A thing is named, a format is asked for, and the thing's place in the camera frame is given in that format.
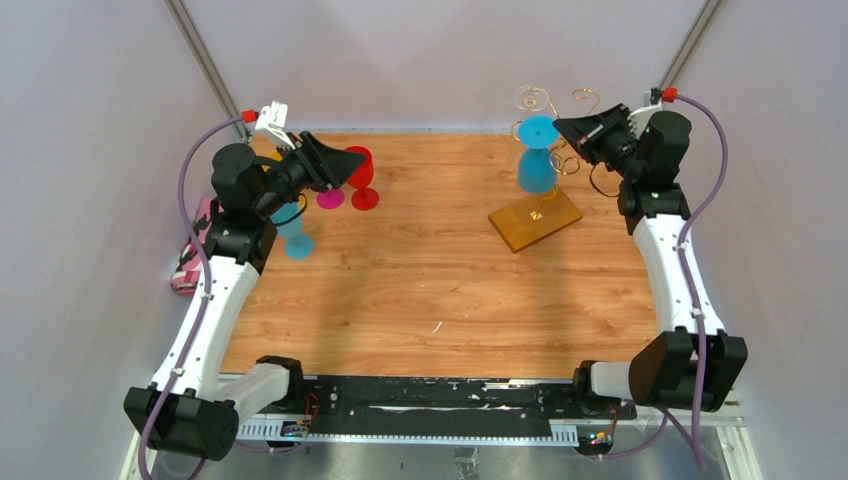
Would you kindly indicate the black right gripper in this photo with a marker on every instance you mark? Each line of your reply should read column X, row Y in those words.
column 586, row 133

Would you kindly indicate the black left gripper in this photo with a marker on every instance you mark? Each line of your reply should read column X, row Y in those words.
column 330, row 168

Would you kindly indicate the magenta wine glass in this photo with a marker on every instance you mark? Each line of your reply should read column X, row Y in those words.
column 330, row 199

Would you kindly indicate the yellow wine glass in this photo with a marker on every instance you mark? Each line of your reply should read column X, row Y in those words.
column 271, row 160

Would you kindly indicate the red wine glass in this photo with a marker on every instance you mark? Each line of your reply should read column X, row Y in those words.
column 364, row 197

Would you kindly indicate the blue wine glass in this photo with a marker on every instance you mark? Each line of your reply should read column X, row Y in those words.
column 289, row 222
column 536, row 175

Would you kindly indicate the clear wine glass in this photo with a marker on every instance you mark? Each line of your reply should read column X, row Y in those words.
column 531, row 98

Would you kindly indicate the blue wine glass front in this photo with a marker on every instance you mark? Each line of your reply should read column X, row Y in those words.
column 289, row 222

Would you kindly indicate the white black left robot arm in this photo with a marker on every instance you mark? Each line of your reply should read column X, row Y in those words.
column 184, row 409

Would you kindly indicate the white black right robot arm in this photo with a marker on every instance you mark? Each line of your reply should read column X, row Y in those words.
column 693, row 362

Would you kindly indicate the wooden rack base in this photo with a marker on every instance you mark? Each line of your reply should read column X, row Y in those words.
column 528, row 221

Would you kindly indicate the pink camouflage cloth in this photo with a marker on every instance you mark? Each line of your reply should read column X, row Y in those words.
column 188, row 271

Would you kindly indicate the gold wire glass rack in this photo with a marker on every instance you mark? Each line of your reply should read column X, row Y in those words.
column 563, row 164

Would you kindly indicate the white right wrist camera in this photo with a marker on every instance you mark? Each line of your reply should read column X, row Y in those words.
column 638, row 119

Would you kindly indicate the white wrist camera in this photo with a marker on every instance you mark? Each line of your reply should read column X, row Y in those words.
column 638, row 119
column 270, row 124

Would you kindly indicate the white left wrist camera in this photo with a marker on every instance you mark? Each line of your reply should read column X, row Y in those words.
column 270, row 124

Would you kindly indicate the black mounting base plate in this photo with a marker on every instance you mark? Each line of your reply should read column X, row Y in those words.
column 430, row 401

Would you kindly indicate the aluminium frame rail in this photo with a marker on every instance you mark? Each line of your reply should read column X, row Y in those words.
column 437, row 414

